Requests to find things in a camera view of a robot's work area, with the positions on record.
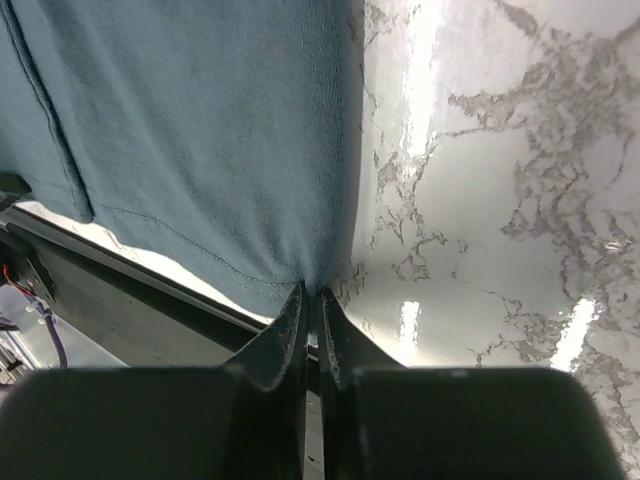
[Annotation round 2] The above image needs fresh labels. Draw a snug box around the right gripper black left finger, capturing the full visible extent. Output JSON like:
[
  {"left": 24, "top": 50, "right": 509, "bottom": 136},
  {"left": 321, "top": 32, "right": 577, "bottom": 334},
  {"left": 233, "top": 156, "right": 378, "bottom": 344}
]
[{"left": 1, "top": 286, "right": 306, "bottom": 479}]

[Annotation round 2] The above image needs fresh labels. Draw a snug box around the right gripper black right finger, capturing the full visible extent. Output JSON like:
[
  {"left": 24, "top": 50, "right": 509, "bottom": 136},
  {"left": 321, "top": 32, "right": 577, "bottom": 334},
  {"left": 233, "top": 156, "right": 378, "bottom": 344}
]
[{"left": 319, "top": 290, "right": 624, "bottom": 479}]

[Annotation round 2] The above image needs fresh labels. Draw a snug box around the blue-grey t shirt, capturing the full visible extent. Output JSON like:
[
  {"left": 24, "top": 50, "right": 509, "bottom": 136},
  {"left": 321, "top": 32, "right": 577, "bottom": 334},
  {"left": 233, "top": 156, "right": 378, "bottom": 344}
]
[{"left": 1, "top": 1, "right": 356, "bottom": 316}]

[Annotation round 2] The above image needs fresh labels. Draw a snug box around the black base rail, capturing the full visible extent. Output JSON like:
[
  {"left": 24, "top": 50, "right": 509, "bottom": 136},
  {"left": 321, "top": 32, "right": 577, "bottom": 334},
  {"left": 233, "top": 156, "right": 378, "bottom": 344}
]
[{"left": 1, "top": 207, "right": 265, "bottom": 366}]

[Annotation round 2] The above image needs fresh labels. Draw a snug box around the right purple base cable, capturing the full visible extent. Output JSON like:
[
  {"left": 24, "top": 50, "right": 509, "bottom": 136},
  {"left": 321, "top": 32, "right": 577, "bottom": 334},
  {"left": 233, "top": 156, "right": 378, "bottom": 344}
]
[{"left": 29, "top": 299, "right": 71, "bottom": 370}]

